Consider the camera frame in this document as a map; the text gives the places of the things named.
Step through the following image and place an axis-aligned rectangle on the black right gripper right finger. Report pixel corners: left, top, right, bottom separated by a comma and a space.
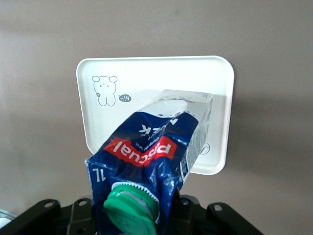
170, 193, 265, 235

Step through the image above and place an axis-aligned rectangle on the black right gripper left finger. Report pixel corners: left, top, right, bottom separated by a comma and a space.
0, 195, 96, 235

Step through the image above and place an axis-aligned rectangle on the blue white milk carton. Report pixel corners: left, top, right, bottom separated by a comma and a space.
84, 88, 214, 235

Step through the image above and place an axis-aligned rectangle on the white rabbit print tray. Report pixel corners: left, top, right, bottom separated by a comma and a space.
75, 55, 236, 176

